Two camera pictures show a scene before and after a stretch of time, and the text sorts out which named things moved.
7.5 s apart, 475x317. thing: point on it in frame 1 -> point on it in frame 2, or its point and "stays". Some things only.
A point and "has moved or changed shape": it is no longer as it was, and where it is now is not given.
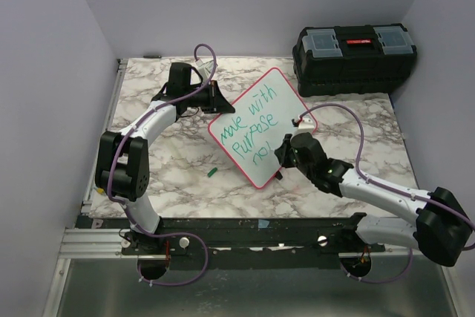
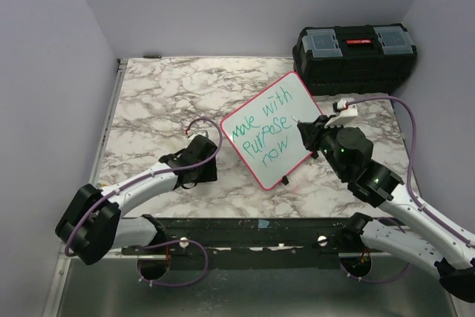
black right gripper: (283, 151) -> (312, 131)
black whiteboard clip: (278, 175) -> (285, 180)
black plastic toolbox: (353, 59) stays
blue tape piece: (263, 223) stays
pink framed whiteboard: (269, 113) has moved or changed shape
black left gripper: (217, 103) -> (209, 174)
